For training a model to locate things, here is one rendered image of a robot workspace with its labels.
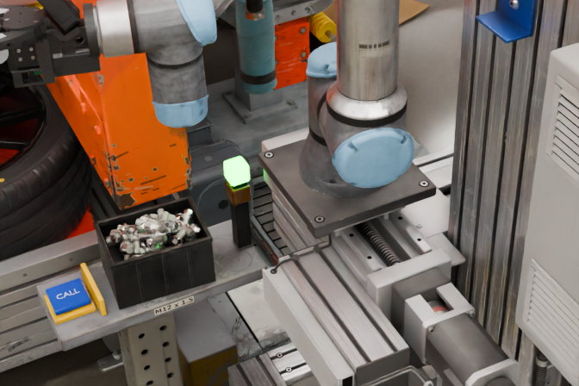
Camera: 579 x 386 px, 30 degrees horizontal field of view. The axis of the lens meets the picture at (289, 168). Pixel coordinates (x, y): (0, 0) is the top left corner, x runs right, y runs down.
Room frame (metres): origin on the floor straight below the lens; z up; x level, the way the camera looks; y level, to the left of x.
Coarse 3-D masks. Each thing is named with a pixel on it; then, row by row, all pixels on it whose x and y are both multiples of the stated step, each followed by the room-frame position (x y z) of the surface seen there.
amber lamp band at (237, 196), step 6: (228, 186) 1.65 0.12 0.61; (246, 186) 1.65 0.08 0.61; (228, 192) 1.65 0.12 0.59; (234, 192) 1.64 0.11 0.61; (240, 192) 1.64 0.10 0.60; (246, 192) 1.65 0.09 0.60; (228, 198) 1.66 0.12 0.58; (234, 198) 1.64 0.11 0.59; (240, 198) 1.64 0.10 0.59; (246, 198) 1.65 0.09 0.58; (234, 204) 1.64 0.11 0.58
